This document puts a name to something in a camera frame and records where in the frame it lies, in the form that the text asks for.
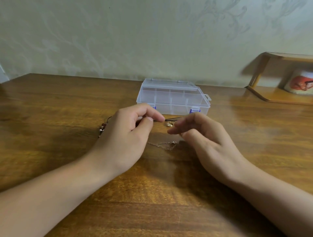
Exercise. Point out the wooden shelf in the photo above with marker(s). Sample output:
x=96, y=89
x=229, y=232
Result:
x=281, y=94

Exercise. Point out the person's right forearm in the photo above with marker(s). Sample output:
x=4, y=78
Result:
x=278, y=207

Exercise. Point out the white printed mug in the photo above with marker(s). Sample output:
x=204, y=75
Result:
x=300, y=82

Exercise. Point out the person's left hand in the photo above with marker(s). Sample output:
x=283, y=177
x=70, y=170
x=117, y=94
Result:
x=120, y=141

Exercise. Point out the person's left forearm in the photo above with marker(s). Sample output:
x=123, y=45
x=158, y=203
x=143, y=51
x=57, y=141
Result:
x=41, y=200

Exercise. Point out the clear plastic organizer box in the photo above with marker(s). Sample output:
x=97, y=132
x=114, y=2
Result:
x=172, y=96

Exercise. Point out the person's right hand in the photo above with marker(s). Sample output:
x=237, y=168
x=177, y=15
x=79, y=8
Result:
x=215, y=149

